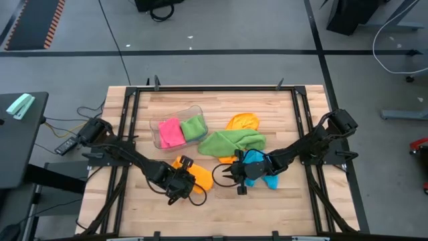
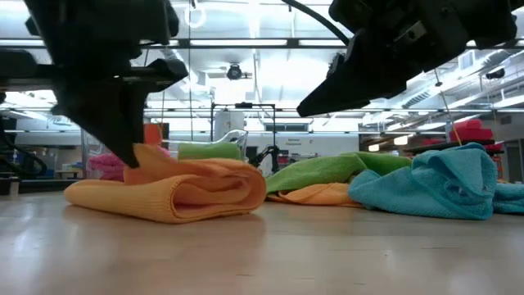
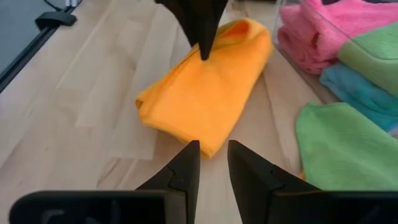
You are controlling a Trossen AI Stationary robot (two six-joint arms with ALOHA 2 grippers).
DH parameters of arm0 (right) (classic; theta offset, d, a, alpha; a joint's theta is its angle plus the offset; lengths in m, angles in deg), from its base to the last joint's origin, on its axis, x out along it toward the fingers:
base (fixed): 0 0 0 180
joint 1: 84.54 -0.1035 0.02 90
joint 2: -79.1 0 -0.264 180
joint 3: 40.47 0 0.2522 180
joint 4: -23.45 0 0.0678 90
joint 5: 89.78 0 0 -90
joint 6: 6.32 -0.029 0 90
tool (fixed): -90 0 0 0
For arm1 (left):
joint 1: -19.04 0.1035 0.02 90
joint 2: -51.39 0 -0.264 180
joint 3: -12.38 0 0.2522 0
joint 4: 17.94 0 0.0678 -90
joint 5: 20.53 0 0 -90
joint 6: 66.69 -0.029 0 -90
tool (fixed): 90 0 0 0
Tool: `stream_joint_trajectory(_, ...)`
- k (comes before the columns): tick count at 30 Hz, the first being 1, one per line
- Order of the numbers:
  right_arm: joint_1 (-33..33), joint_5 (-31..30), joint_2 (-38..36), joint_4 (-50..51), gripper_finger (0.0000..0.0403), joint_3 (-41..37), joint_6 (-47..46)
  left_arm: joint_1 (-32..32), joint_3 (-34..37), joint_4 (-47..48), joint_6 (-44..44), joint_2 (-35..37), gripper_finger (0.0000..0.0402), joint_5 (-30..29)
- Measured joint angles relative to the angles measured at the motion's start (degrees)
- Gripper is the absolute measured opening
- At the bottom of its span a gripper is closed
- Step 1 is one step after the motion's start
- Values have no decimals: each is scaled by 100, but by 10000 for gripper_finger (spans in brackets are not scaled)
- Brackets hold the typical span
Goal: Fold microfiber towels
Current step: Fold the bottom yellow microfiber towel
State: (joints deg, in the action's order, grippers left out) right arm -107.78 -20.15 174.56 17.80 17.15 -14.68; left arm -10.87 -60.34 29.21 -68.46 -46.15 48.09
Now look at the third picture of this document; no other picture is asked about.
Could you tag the clear plastic bin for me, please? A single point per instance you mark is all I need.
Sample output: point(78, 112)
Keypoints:
point(306, 79)

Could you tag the blue microfiber towel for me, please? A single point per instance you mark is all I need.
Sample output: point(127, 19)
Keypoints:
point(357, 90)

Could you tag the green microfiber towel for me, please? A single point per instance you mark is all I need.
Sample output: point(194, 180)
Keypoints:
point(373, 53)
point(342, 149)

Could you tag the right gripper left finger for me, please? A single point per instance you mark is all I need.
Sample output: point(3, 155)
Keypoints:
point(186, 174)

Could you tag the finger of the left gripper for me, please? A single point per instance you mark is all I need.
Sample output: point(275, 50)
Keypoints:
point(186, 15)
point(214, 18)

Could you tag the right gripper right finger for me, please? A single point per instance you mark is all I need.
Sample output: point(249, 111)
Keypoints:
point(252, 180)

